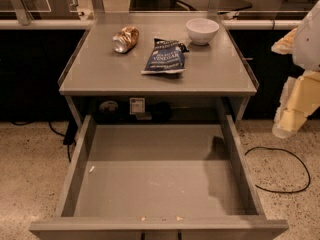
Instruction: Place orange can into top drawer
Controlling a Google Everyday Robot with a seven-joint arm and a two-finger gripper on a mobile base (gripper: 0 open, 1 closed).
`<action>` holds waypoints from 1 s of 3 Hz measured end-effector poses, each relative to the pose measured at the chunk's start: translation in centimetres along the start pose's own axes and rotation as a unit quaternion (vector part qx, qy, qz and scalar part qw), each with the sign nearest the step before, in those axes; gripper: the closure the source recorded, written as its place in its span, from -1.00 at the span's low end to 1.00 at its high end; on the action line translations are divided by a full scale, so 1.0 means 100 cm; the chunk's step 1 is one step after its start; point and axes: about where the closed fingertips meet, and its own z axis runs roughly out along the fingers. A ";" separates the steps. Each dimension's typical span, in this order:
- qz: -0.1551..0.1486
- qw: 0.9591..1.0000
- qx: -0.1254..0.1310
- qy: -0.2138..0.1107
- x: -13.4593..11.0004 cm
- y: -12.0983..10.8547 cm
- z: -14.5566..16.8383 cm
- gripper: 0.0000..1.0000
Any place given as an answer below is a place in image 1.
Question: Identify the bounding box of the open grey top drawer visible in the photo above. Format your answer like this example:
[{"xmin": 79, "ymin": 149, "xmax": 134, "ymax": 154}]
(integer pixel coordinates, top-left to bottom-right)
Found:
[{"xmin": 30, "ymin": 116, "xmax": 288, "ymax": 240}]

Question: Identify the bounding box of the grey metal cabinet table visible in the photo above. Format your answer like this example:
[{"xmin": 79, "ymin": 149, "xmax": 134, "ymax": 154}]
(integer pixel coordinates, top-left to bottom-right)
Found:
[{"xmin": 57, "ymin": 11, "xmax": 260, "ymax": 129}]

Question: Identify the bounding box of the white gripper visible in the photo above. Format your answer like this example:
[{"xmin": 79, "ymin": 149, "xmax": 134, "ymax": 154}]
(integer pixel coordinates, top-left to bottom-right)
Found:
[{"xmin": 271, "ymin": 1, "xmax": 320, "ymax": 139}]

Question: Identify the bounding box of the black floor cable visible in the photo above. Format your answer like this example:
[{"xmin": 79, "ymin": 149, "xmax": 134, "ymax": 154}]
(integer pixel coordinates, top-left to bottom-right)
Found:
[
  {"xmin": 9, "ymin": 119, "xmax": 78, "ymax": 163},
  {"xmin": 244, "ymin": 146, "xmax": 312, "ymax": 195}
]

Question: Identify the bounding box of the white label sticker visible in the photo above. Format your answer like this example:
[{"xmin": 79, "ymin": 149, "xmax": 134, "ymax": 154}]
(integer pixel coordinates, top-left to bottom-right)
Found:
[{"xmin": 129, "ymin": 98, "xmax": 145, "ymax": 114}]

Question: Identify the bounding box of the black floor cable left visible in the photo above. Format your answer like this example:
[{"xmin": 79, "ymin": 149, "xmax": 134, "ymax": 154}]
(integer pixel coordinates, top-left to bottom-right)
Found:
[{"xmin": 9, "ymin": 119, "xmax": 78, "ymax": 163}]

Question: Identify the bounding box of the white ceramic bowl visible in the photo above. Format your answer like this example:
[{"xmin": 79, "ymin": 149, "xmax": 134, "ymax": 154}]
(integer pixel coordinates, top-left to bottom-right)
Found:
[{"xmin": 186, "ymin": 18, "xmax": 219, "ymax": 45}]

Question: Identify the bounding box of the blue chip bag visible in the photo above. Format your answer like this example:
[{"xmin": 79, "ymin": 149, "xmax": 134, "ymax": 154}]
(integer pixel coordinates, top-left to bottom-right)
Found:
[{"xmin": 141, "ymin": 38, "xmax": 189, "ymax": 75}]

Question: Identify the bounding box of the black floor cable right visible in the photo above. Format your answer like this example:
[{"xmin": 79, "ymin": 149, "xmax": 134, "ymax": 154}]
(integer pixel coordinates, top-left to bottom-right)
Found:
[{"xmin": 244, "ymin": 146, "xmax": 312, "ymax": 195}]

